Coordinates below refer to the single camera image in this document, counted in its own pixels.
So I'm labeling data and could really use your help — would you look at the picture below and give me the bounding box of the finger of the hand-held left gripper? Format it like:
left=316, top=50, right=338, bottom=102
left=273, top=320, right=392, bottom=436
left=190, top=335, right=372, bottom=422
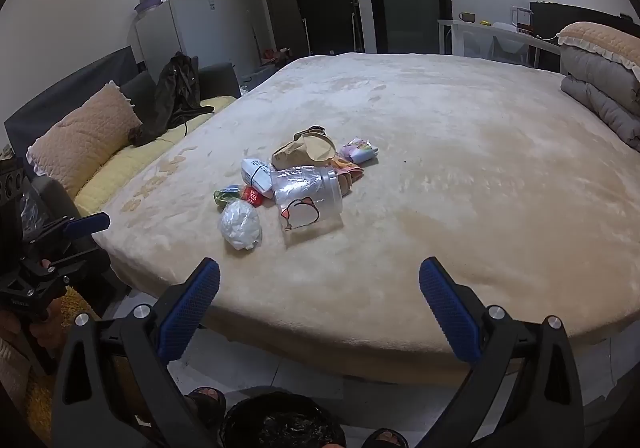
left=27, top=212, right=111, bottom=249
left=30, top=248, right=113, bottom=289

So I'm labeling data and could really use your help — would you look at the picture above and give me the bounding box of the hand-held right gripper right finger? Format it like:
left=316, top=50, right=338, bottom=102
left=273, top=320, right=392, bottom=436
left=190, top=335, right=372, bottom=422
left=419, top=257, right=586, bottom=448

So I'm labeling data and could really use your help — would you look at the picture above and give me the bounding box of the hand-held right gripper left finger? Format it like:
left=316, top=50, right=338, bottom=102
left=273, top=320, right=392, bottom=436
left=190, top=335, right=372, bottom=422
left=50, top=257, right=222, bottom=448

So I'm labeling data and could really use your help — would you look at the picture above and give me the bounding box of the white plastic bag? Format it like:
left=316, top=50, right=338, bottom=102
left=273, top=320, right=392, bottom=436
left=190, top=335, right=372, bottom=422
left=218, top=200, right=263, bottom=251

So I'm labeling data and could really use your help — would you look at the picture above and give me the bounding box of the small red packet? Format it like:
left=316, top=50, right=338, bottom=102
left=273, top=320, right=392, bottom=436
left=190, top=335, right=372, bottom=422
left=242, top=187, right=273, bottom=209

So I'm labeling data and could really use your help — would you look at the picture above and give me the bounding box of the black-lined trash bin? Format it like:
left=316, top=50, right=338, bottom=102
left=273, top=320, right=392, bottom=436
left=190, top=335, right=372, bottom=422
left=220, top=392, right=347, bottom=448

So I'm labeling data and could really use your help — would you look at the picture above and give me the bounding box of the white and blue packet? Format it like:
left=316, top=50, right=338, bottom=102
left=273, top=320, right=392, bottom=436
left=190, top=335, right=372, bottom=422
left=241, top=158, right=273, bottom=196

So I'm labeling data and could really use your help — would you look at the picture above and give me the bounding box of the pink cookie box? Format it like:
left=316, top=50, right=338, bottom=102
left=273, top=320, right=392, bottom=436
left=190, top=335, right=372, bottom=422
left=332, top=155, right=366, bottom=185

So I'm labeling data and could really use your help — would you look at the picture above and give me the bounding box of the clear plastic jar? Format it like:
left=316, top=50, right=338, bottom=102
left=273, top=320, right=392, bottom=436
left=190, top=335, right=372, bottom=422
left=270, top=166, right=346, bottom=221

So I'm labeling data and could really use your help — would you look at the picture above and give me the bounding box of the brown paper bag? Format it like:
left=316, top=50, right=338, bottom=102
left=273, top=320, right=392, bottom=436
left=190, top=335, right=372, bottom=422
left=271, top=126, right=338, bottom=169

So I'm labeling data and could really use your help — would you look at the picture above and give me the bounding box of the person's left forearm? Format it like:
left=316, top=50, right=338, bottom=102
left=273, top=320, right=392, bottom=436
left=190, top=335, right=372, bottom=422
left=0, top=340, right=36, bottom=429

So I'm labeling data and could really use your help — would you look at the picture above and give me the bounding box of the person's left hand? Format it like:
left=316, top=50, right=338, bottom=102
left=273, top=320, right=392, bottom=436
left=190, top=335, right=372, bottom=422
left=0, top=305, right=68, bottom=354

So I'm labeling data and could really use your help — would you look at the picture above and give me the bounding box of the yellow quilted blanket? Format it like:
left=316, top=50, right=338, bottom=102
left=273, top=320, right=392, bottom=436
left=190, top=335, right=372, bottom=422
left=75, top=95, right=238, bottom=216

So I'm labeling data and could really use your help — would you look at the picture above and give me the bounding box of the pink quilted pillow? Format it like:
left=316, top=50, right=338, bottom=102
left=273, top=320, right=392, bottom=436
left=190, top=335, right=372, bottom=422
left=26, top=82, right=143, bottom=199

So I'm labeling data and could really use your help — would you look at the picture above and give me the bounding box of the person's left black slipper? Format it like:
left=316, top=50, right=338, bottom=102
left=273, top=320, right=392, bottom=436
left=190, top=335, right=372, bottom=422
left=184, top=387, right=227, bottom=431

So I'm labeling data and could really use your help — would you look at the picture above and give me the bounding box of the person's black slipper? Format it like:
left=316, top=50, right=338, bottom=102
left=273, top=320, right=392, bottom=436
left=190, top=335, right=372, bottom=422
left=361, top=429, right=408, bottom=448
left=184, top=387, right=227, bottom=431

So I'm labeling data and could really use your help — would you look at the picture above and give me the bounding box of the beige plush bed blanket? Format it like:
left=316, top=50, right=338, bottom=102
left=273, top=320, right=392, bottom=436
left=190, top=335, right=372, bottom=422
left=92, top=52, right=640, bottom=374

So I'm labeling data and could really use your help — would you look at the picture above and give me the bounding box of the clear peach-print zip bag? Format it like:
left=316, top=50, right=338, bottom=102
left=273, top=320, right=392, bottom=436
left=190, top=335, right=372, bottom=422
left=272, top=195, right=346, bottom=246

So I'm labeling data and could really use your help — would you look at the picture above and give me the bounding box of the dark grey sofa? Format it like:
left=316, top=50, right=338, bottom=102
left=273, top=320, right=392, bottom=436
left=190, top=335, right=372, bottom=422
left=4, top=46, right=242, bottom=229

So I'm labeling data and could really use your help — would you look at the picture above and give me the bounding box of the black jacket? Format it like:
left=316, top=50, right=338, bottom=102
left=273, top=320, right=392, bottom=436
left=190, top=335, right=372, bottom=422
left=129, top=52, right=216, bottom=147

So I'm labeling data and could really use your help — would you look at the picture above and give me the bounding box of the person's right black slipper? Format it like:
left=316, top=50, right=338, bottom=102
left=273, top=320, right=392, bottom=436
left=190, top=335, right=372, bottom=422
left=361, top=429, right=408, bottom=448

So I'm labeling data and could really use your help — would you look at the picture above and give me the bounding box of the pastel striped packet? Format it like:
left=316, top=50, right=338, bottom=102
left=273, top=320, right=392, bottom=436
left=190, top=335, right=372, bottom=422
left=340, top=137, right=379, bottom=163

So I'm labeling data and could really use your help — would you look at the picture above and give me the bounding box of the white refrigerator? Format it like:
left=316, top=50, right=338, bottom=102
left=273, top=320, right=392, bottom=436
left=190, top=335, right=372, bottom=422
left=166, top=0, right=238, bottom=71

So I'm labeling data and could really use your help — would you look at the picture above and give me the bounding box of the folded grey quilt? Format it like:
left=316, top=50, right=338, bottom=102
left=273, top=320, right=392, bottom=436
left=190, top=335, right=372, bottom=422
left=560, top=45, right=640, bottom=151

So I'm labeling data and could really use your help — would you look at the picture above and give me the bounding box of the white table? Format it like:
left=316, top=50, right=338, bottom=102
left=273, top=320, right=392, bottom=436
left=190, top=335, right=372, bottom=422
left=437, top=18, right=561, bottom=73

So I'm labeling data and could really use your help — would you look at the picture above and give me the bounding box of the beige ruffled pillow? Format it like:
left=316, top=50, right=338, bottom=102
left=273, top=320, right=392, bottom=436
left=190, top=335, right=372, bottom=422
left=557, top=21, right=640, bottom=78

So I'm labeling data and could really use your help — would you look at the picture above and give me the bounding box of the black television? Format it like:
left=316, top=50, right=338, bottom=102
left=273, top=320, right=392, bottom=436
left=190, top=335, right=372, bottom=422
left=529, top=2, right=636, bottom=73

